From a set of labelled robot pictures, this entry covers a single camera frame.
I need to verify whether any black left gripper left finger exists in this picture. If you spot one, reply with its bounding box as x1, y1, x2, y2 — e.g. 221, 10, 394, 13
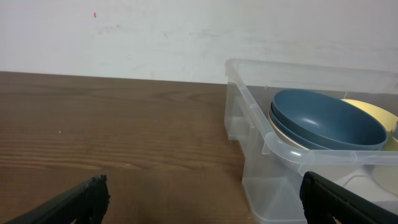
6, 175, 110, 224

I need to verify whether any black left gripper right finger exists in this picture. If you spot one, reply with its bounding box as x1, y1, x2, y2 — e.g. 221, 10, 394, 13
300, 171, 397, 224

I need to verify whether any large cream bowl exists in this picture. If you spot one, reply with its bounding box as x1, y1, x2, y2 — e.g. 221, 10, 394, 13
268, 111, 308, 150

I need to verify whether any dark blue bowl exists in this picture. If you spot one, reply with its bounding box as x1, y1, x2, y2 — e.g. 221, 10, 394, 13
272, 89, 388, 151
269, 103, 330, 150

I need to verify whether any clear plastic storage container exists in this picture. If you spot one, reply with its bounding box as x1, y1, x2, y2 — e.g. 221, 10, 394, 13
224, 59, 397, 223

